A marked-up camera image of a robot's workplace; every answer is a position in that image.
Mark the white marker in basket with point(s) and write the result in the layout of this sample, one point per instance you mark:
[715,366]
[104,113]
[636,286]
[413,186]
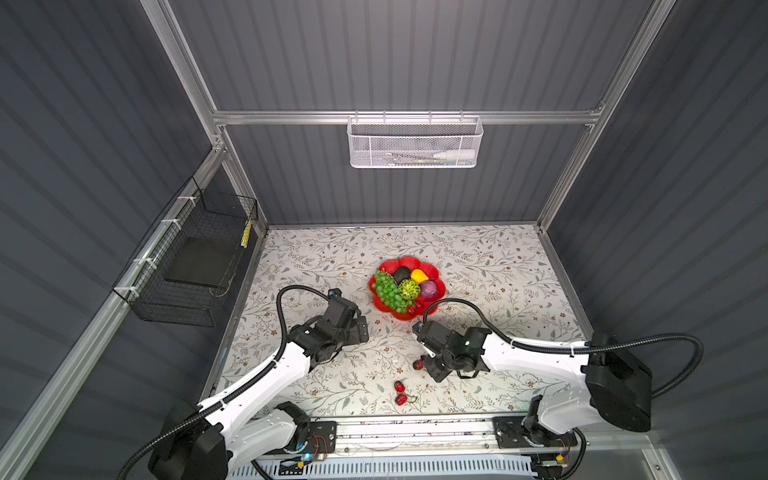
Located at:
[457,156]

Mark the yellow tag on basket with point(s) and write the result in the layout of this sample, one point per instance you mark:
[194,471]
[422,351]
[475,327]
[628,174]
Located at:
[246,234]

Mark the white wire mesh basket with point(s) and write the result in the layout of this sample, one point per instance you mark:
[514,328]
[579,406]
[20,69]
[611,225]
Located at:
[409,143]

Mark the yellow lemon fake fruit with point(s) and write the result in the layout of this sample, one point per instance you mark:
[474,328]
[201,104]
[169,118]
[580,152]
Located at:
[419,276]

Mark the white vented strip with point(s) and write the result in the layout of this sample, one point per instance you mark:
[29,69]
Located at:
[485,466]

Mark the black pad in basket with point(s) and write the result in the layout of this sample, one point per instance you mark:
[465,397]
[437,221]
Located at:
[201,262]

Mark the dark avocado fake fruit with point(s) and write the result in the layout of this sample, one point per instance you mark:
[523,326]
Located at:
[401,274]

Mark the purple fig fake fruit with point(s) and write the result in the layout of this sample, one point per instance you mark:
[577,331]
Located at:
[428,289]

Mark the red cherry pair lower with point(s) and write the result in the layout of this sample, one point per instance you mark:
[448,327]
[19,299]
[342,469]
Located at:
[401,397]

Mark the green grape bunch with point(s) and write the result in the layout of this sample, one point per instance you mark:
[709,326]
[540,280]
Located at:
[386,291]

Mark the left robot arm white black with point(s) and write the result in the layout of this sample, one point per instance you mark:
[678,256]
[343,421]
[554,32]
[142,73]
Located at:
[222,432]

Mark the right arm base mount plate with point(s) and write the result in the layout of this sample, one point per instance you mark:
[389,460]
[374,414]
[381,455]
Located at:
[518,431]

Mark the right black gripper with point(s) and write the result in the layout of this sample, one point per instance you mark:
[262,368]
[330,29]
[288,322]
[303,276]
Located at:
[430,370]

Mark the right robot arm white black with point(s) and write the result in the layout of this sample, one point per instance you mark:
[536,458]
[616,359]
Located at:
[610,386]

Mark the black wire basket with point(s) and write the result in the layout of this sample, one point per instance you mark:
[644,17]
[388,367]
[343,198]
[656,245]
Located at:
[204,213]

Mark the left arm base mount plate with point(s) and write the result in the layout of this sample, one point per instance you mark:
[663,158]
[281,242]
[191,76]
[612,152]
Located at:
[312,437]

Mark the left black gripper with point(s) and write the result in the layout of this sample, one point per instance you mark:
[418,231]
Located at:
[355,336]

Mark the aluminium front rail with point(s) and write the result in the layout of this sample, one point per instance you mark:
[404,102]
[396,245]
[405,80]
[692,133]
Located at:
[421,435]

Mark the green custard apple fake fruit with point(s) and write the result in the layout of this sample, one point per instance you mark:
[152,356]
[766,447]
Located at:
[409,290]

